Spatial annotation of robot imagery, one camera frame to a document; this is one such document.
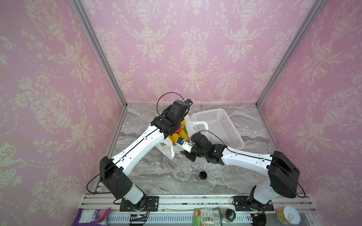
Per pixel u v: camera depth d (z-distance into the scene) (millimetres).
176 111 549
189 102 672
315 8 689
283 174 430
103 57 902
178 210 730
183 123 806
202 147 621
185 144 691
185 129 831
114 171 415
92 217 686
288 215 661
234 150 562
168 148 670
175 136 953
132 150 450
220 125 1060
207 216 687
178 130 968
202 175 761
